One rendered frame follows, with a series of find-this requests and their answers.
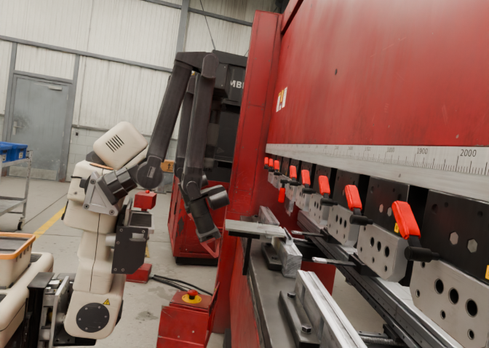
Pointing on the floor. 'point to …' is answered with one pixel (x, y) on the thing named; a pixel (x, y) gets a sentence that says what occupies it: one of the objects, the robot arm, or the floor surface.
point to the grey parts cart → (7, 203)
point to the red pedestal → (141, 201)
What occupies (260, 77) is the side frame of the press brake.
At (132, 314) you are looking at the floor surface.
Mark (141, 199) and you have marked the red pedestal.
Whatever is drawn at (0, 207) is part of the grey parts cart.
